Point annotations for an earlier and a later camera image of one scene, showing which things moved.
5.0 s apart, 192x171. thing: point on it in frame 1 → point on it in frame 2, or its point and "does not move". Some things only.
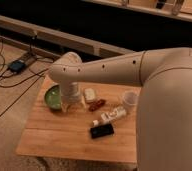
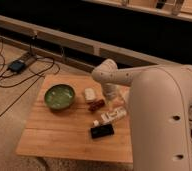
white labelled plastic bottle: [106, 117] does not move
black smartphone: [101, 131] does not move
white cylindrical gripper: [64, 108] → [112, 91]
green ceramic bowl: [53, 98] does not move
